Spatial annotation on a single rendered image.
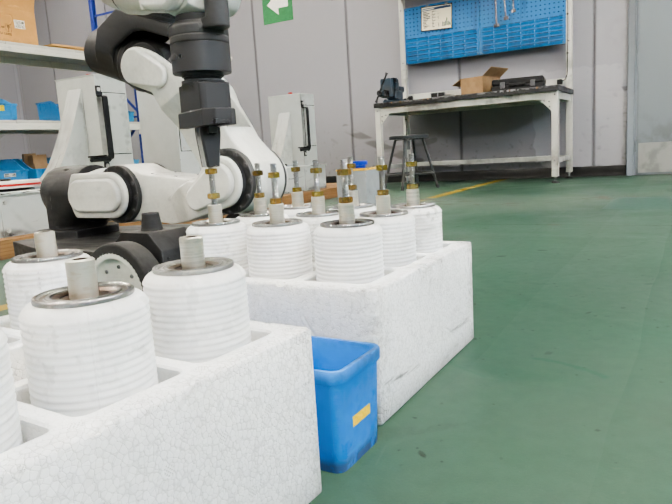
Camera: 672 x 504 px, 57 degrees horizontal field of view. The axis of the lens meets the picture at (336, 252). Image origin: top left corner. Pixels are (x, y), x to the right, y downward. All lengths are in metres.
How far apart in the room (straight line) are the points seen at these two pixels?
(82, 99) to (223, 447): 2.94
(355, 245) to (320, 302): 0.09
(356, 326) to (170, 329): 0.29
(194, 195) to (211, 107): 0.46
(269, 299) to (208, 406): 0.35
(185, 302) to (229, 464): 0.14
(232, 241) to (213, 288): 0.40
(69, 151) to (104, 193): 1.73
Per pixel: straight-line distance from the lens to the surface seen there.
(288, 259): 0.87
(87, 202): 1.64
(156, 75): 1.46
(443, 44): 6.17
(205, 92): 0.94
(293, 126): 4.73
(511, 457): 0.75
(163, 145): 3.75
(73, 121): 3.35
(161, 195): 1.51
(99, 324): 0.48
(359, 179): 1.26
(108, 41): 1.61
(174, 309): 0.56
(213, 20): 0.94
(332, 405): 0.68
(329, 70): 6.85
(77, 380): 0.49
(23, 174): 6.11
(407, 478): 0.71
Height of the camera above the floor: 0.35
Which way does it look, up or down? 9 degrees down
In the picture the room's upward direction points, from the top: 3 degrees counter-clockwise
